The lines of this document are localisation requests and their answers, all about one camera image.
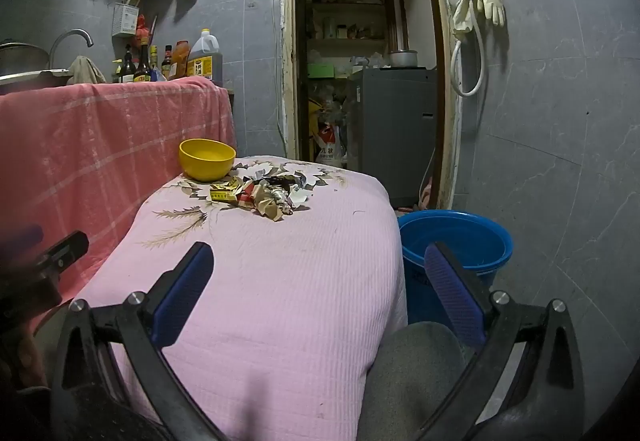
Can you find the pink checked cloth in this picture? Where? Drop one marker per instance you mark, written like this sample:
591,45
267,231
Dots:
90,156

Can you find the steel sink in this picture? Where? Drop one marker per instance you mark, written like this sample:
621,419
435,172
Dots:
30,80

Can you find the white paper scrap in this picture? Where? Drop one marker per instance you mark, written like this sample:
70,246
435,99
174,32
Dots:
299,197

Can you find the large cooking oil jug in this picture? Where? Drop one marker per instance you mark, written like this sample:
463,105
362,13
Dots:
205,61

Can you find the green box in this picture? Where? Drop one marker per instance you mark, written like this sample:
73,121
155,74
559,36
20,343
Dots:
320,70

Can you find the wooden storage shelf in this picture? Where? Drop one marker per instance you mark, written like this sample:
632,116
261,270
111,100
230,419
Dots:
345,6

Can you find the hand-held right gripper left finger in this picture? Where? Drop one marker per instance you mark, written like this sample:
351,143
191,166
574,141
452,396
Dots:
182,291

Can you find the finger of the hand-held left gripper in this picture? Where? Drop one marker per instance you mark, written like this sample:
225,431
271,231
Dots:
22,236
65,248

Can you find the brown wrapper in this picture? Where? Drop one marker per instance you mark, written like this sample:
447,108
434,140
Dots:
270,206

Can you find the orange sauce bottle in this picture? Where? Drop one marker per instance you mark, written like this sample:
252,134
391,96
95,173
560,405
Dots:
181,61

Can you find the grey small refrigerator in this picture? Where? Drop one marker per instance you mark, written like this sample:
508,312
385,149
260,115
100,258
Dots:
395,131

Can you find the large steel pot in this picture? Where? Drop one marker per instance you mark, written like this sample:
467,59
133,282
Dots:
22,57

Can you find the red white wrapper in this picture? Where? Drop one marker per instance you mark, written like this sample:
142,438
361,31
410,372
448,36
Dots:
245,195

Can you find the pink slipper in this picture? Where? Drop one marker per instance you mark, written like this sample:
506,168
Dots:
425,193

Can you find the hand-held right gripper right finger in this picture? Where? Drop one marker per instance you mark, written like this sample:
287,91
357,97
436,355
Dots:
452,291

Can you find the beige rag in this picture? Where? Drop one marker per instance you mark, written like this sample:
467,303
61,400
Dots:
86,70

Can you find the slim yellow label bottle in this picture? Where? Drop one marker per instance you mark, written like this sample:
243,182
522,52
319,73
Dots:
154,61

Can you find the yellow bowl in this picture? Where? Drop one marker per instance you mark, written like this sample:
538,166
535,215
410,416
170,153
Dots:
207,161

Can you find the wooden door frame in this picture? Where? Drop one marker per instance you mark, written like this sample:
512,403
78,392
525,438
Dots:
289,71

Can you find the small yellow box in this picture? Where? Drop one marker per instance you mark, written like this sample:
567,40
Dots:
224,193

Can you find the white sack with red print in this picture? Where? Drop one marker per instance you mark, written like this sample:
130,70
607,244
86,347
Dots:
329,146

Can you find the blue plastic bucket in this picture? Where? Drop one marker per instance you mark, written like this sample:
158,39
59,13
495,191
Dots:
455,241

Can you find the pink floral blanket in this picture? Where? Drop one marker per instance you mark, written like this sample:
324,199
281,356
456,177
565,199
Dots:
275,296

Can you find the steel faucet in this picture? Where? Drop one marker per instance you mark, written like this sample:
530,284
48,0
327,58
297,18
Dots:
70,33

